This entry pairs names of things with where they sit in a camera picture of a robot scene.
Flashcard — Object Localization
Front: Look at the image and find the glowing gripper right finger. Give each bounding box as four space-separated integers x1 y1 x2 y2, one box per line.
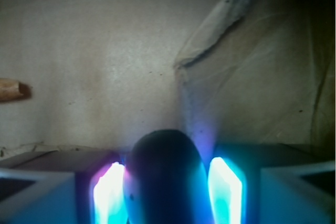
207 144 336 224

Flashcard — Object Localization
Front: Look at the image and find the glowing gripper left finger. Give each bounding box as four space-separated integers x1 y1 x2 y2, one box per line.
0 150 127 224

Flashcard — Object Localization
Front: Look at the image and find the dark green plastic pickle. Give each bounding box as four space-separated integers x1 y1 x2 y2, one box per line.
123 130 215 223

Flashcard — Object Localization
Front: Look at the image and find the orange conch seashell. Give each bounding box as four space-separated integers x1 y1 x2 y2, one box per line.
1 78 32 103

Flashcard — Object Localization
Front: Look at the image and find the brown paper bag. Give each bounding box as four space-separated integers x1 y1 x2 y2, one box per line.
1 0 335 159

